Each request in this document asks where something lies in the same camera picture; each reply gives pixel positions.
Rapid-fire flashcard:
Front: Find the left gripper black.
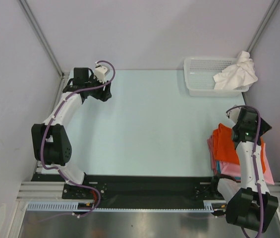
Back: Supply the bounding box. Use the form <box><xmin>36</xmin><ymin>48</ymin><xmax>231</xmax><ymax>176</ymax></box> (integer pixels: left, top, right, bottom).
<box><xmin>85</xmin><ymin>73</ymin><xmax>111</xmax><ymax>102</ymax></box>

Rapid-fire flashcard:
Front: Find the orange t shirt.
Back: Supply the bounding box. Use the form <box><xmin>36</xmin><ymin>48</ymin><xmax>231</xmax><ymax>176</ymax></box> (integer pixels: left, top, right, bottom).
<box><xmin>215</xmin><ymin>123</ymin><xmax>266</xmax><ymax>174</ymax></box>

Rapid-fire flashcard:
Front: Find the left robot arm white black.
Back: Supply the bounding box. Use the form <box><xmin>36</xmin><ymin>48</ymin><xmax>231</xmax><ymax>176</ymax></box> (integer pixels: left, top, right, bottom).
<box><xmin>31</xmin><ymin>63</ymin><xmax>112</xmax><ymax>198</ymax></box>

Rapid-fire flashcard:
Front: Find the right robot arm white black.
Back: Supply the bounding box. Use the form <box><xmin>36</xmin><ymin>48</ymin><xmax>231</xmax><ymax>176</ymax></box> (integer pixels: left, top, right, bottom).
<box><xmin>210</xmin><ymin>105</ymin><xmax>279</xmax><ymax>238</ymax></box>

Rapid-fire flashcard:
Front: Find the white t shirt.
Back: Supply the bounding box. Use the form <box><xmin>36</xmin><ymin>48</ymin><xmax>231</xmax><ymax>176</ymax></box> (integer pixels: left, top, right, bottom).
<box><xmin>213</xmin><ymin>51</ymin><xmax>258</xmax><ymax>90</ymax></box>

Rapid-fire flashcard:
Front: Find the white plastic basket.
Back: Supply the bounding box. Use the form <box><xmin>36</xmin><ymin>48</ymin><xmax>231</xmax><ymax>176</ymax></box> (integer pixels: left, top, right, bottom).
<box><xmin>183</xmin><ymin>57</ymin><xmax>249</xmax><ymax>97</ymax></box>

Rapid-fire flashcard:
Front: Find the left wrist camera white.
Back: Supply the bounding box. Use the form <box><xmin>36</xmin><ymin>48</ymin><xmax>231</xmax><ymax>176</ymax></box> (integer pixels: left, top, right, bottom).
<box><xmin>94</xmin><ymin>64</ymin><xmax>110</xmax><ymax>84</ymax></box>

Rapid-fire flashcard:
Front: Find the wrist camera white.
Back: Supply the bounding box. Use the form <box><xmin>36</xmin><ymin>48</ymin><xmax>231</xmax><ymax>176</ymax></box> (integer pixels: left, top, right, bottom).
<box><xmin>94</xmin><ymin>64</ymin><xmax>110</xmax><ymax>84</ymax></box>
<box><xmin>226</xmin><ymin>108</ymin><xmax>240</xmax><ymax>123</ymax></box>

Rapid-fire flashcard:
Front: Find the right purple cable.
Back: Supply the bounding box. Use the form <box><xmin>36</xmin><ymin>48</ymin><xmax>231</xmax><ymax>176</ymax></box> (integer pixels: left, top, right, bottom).
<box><xmin>225</xmin><ymin>105</ymin><xmax>267</xmax><ymax>238</ymax></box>

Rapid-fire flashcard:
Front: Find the purple cable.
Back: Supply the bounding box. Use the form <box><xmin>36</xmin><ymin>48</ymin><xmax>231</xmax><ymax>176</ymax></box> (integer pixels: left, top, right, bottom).
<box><xmin>225</xmin><ymin>105</ymin><xmax>267</xmax><ymax>238</ymax></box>
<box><xmin>27</xmin><ymin>59</ymin><xmax>117</xmax><ymax>225</ymax></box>

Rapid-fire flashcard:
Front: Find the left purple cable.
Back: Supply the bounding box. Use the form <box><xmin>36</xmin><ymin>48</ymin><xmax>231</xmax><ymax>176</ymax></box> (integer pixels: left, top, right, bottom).
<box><xmin>27</xmin><ymin>59</ymin><xmax>117</xmax><ymax>225</ymax></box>

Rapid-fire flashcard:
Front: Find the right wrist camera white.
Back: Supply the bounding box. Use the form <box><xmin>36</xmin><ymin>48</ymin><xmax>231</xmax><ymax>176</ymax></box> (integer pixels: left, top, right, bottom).
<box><xmin>226</xmin><ymin>108</ymin><xmax>240</xmax><ymax>123</ymax></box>

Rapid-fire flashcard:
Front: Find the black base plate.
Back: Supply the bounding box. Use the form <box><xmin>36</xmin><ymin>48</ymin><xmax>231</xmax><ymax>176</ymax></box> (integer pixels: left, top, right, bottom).
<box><xmin>30</xmin><ymin>173</ymin><xmax>239</xmax><ymax>209</ymax></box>

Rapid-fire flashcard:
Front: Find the white slotted cable duct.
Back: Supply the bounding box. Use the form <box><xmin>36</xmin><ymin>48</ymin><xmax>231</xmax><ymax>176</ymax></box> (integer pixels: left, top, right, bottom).
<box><xmin>27</xmin><ymin>201</ymin><xmax>226</xmax><ymax>213</ymax></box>

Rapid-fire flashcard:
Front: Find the aluminium frame rail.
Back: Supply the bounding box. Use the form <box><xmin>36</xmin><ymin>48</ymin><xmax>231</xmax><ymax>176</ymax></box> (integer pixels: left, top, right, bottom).
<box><xmin>16</xmin><ymin>181</ymin><xmax>280</xmax><ymax>202</ymax></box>

